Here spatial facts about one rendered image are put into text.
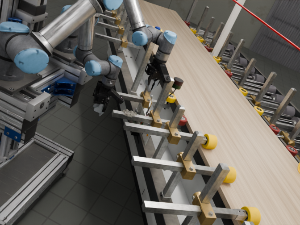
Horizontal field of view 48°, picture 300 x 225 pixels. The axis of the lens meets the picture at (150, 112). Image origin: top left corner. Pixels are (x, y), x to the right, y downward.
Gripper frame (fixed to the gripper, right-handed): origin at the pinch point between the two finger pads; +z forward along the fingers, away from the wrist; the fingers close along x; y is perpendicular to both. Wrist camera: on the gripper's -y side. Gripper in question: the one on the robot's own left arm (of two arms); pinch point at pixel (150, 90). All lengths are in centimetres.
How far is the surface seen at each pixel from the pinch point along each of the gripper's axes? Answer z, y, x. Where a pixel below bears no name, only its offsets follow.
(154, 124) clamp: 15.4, -12.5, -1.8
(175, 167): 5, -55, 18
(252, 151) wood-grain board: 11, -48, -52
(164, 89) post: -4.7, -5.8, -4.7
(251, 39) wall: 79, 354, -566
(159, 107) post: 7.5, -6.2, -5.9
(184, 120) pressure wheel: 9.9, -16.4, -19.9
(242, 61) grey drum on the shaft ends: 18, 92, -200
